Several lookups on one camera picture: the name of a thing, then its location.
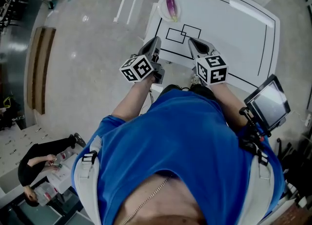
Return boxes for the white harness strap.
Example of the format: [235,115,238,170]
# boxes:
[73,135,102,225]
[242,150,276,225]

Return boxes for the wooden bench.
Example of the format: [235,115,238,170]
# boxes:
[26,26,57,115]

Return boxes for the clear bottle red label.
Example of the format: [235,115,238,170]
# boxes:
[54,150,74,169]

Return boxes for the person's dark trousers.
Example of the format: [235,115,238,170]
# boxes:
[160,84,221,103]

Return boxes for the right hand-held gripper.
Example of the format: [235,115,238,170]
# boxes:
[188,37,229,86]

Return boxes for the person's right forearm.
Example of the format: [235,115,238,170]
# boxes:
[214,82,250,130]

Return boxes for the clear container red label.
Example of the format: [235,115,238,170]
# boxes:
[34,182,59,206]

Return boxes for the thin chain necklace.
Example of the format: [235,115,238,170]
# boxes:
[120,176,172,225]

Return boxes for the person's blue shirt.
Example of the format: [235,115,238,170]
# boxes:
[72,90,286,225]

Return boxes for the person's patterned shoe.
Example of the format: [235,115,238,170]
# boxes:
[190,74,203,86]

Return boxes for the small white side table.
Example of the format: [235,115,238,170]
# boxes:
[45,153,82,195]

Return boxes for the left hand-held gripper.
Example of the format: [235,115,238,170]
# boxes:
[118,36,166,85]

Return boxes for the purple eggplant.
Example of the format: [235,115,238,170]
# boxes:
[166,0,179,23]

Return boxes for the person's left forearm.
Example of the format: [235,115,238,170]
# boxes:
[111,75,157,122]

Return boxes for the person's bare chest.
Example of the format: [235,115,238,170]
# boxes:
[113,174,208,225]

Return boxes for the black monitor screen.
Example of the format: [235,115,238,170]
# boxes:
[243,74,292,132]

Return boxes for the black office chair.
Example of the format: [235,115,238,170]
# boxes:
[276,135,312,197]

